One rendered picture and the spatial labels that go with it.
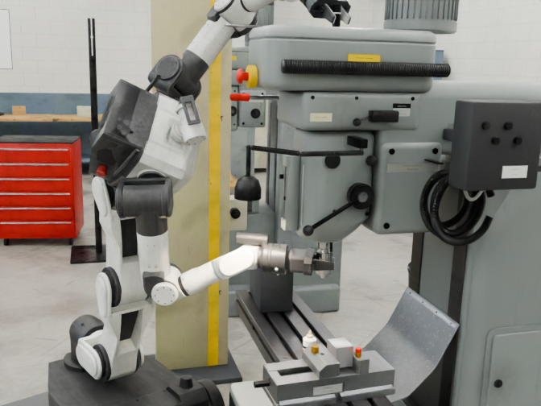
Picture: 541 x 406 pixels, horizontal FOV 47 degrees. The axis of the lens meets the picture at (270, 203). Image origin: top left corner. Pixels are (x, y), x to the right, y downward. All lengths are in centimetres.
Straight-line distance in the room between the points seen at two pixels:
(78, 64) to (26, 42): 83
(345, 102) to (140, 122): 60
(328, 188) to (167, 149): 49
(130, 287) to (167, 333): 149
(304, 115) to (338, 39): 20
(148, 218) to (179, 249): 176
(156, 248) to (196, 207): 168
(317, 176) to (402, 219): 27
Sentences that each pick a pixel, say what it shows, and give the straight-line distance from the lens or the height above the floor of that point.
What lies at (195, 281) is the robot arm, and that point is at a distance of 188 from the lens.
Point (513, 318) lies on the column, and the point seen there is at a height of 109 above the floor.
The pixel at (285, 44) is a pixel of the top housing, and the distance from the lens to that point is 157.
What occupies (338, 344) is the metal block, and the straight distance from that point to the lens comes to 176.
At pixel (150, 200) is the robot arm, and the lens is 176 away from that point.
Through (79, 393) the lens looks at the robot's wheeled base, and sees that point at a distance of 255.
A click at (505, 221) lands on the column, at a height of 138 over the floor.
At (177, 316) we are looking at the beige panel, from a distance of 367.
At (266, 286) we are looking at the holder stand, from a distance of 225.
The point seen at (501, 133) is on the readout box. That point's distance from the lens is 156.
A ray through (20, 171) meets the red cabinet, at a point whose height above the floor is 73.
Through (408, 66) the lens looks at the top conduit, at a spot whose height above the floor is 180.
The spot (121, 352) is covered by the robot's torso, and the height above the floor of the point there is 75.
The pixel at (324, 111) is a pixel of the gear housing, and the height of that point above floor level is 168.
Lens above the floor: 180
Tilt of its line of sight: 13 degrees down
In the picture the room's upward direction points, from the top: 2 degrees clockwise
